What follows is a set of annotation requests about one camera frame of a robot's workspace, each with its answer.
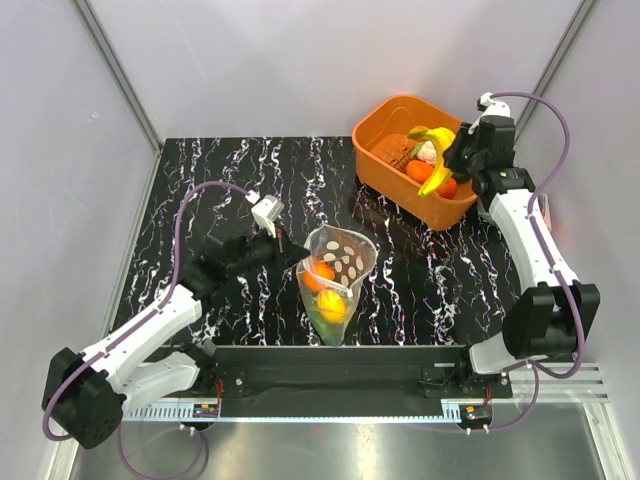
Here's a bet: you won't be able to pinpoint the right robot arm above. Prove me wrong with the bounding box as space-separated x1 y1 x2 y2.
444 114 600 397

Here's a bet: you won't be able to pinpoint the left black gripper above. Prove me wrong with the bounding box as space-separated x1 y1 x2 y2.
228 221 310 278

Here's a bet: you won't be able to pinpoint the fake orange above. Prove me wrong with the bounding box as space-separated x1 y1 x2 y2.
437 178 458 200
406 159 434 184
303 261 335 292

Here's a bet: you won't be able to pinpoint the white fake cauliflower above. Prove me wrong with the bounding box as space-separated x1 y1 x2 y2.
411 141 437 166

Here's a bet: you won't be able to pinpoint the clear polka dot zip bag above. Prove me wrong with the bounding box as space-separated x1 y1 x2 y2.
296 224 377 329

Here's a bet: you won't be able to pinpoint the slotted cable duct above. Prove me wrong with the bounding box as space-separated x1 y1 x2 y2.
123 398 461 425

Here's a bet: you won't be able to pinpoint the yellow fake lemon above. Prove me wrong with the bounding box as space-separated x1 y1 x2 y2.
316 290 346 323

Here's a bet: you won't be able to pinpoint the green fake cucumber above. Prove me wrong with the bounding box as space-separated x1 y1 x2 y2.
311 316 346 346

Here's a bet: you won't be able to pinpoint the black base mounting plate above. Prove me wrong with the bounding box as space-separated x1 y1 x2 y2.
160 346 513 413

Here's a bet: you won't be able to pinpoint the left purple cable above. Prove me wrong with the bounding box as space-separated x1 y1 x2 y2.
40 182 254 441

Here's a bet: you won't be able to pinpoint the orange plastic basket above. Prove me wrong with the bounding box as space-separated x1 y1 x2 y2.
352 95 477 231

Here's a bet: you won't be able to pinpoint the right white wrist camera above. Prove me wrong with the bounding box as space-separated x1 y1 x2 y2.
470 92 511 131

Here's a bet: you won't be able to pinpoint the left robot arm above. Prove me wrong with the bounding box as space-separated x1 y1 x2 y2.
42 228 310 449

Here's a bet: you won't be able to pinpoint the yellow fake bananas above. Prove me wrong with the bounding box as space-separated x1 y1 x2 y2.
407 126 455 198

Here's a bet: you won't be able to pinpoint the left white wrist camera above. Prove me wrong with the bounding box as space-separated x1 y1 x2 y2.
245 190 284 238

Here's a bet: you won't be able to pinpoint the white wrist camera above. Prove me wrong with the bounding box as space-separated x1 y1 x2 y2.
245 190 284 238
470 92 511 131

